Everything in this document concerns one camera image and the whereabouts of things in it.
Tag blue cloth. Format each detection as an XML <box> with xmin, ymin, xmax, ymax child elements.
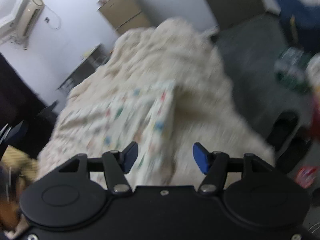
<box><xmin>273</xmin><ymin>0</ymin><xmax>320</xmax><ymax>53</ymax></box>

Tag black slippers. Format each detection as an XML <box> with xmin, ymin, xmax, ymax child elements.
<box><xmin>266</xmin><ymin>109</ymin><xmax>312</xmax><ymax>174</ymax></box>

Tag grey desk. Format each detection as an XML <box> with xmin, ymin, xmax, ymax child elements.
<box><xmin>58</xmin><ymin>43</ymin><xmax>111</xmax><ymax>94</ymax></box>

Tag dark office chair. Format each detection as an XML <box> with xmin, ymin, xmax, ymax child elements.
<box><xmin>36</xmin><ymin>99</ymin><xmax>60</xmax><ymax>124</ymax></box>

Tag white air conditioner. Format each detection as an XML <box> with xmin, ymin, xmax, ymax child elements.
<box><xmin>14</xmin><ymin>0</ymin><xmax>46</xmax><ymax>38</ymax></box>

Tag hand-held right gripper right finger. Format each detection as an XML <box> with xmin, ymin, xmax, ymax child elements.
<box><xmin>192</xmin><ymin>142</ymin><xmax>273</xmax><ymax>197</ymax></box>

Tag dark wardrobe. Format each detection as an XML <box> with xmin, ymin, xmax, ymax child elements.
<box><xmin>0</xmin><ymin>52</ymin><xmax>49</xmax><ymax>133</ymax></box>

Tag person's left hand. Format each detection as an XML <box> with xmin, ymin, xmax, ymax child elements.
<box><xmin>0</xmin><ymin>192</ymin><xmax>24</xmax><ymax>232</ymax></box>

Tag red snack packet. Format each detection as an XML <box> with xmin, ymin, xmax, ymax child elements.
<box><xmin>294</xmin><ymin>165</ymin><xmax>318</xmax><ymax>189</ymax></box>

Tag cream fluffy blanket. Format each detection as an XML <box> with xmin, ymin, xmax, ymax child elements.
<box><xmin>37</xmin><ymin>17</ymin><xmax>275</xmax><ymax>188</ymax></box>

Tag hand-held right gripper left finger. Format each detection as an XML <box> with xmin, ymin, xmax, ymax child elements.
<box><xmin>59</xmin><ymin>141</ymin><xmax>139</xmax><ymax>196</ymax></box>

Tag green bottle pack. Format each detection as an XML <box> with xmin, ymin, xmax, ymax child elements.
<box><xmin>274</xmin><ymin>47</ymin><xmax>314</xmax><ymax>94</ymax></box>

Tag white cartoon-print garment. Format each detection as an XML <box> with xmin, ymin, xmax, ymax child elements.
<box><xmin>54</xmin><ymin>80</ymin><xmax>177</xmax><ymax>187</ymax></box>

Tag brown door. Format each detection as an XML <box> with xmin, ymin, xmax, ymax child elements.
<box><xmin>194</xmin><ymin>0</ymin><xmax>267</xmax><ymax>29</ymax></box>

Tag yellow striped hanging cloth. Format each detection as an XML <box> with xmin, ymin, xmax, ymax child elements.
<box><xmin>0</xmin><ymin>144</ymin><xmax>39</xmax><ymax>183</ymax></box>

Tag brown refrigerator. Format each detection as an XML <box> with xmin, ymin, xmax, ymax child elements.
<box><xmin>97</xmin><ymin>0</ymin><xmax>153</xmax><ymax>36</ymax></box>

